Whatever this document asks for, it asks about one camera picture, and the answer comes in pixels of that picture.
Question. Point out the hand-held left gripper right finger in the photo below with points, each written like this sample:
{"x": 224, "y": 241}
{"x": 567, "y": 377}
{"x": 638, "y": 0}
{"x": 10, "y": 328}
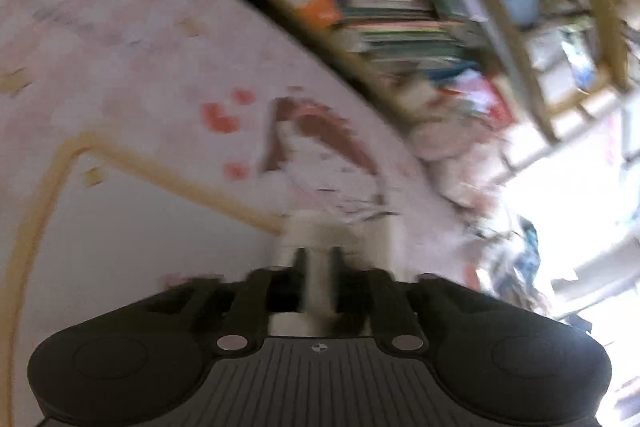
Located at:
{"x": 338, "y": 277}

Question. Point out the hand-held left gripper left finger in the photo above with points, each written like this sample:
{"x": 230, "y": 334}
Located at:
{"x": 300, "y": 277}

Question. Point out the white T-shirt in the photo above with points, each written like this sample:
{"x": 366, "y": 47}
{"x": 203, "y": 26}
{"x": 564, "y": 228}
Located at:
{"x": 320, "y": 247}

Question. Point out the white pink plush bunny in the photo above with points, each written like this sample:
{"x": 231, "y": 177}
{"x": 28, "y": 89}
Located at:
{"x": 450, "y": 152}

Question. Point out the pink checked cartoon desk mat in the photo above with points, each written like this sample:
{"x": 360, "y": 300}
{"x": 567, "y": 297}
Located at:
{"x": 125, "y": 57}

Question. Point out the white frame bookshelf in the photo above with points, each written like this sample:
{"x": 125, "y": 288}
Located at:
{"x": 537, "y": 102}

